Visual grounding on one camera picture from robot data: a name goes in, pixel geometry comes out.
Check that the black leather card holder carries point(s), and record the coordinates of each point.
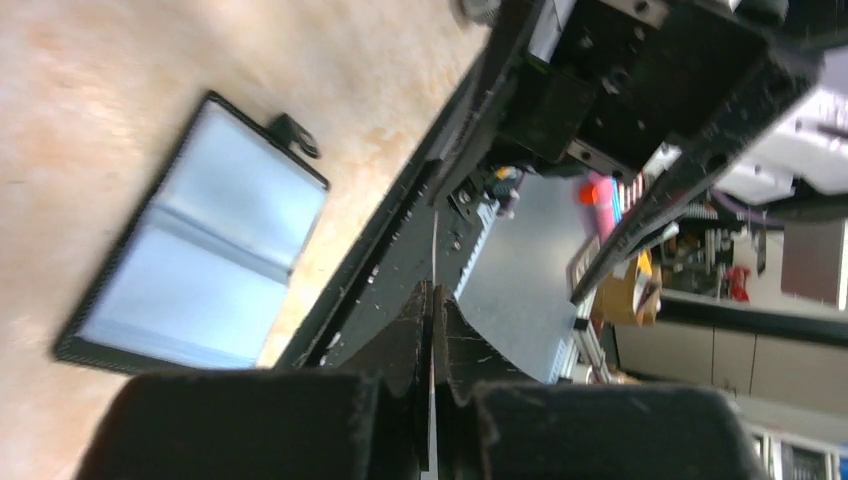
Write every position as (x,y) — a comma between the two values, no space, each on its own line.
(199,274)

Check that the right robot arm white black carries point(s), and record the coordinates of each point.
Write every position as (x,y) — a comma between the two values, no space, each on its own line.
(623,78)

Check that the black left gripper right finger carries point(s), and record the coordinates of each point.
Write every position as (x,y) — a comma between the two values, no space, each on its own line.
(495,422)

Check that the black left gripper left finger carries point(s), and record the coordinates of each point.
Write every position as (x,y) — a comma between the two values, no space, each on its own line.
(367,418)

